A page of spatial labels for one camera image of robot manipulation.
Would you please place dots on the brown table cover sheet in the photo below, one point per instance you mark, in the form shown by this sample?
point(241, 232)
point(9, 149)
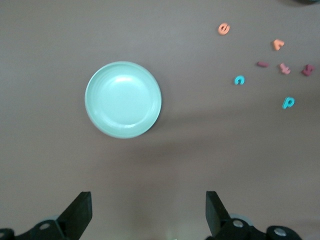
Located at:
point(160, 162)

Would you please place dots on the teal foam letter c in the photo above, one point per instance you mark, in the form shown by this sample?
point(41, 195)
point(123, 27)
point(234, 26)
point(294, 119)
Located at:
point(239, 77)

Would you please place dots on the teal foam letter p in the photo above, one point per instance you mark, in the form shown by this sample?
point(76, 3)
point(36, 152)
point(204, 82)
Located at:
point(284, 103)

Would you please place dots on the blue plate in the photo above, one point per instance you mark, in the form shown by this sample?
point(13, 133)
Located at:
point(310, 1)

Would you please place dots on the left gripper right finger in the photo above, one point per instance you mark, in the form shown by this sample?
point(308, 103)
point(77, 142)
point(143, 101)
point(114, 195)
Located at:
point(220, 225)

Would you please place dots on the pink red foam letter t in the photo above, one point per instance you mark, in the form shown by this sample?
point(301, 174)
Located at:
point(284, 69)

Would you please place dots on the orange foam letter v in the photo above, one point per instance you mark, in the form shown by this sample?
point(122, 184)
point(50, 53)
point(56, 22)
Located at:
point(276, 45)

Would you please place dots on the dark red foam letter l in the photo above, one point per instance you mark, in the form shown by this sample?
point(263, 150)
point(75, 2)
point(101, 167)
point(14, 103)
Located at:
point(263, 64)

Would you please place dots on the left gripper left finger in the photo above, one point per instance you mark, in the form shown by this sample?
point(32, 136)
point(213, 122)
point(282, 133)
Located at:
point(75, 220)

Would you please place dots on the green plate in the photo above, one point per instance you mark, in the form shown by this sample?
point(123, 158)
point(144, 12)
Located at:
point(122, 100)

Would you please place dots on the orange foam letter e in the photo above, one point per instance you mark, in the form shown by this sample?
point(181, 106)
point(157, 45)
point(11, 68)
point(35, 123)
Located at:
point(220, 31)

